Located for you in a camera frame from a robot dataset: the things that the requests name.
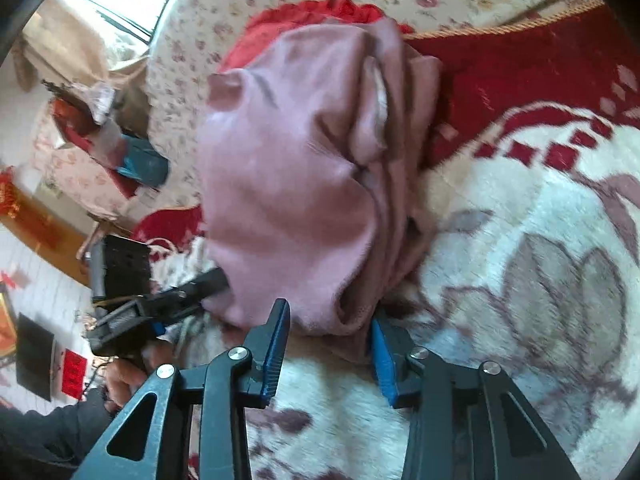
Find red ruffled cushion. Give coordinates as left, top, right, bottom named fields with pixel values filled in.
left=218, top=0, right=386, bottom=73

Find dark sleeve left forearm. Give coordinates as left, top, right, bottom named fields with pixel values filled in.
left=1, top=387, right=115, bottom=479

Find red chinese knot decoration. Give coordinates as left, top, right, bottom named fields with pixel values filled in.
left=0, top=167, right=20, bottom=218

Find beige window curtain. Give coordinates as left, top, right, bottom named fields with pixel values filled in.
left=11, top=0, right=149, bottom=91

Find person left hand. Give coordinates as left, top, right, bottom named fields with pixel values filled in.
left=104, top=339, right=175, bottom=413

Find red clothes on rack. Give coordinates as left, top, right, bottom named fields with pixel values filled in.
left=42, top=80, right=140, bottom=198

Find floral beige bedspread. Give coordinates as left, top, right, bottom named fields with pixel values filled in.
left=144, top=0, right=591, bottom=209

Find mauve pink small garment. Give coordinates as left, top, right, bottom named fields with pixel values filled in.
left=196, top=18, right=442, bottom=362

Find blue hanging bag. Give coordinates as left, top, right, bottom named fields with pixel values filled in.
left=116, top=136, right=169, bottom=188

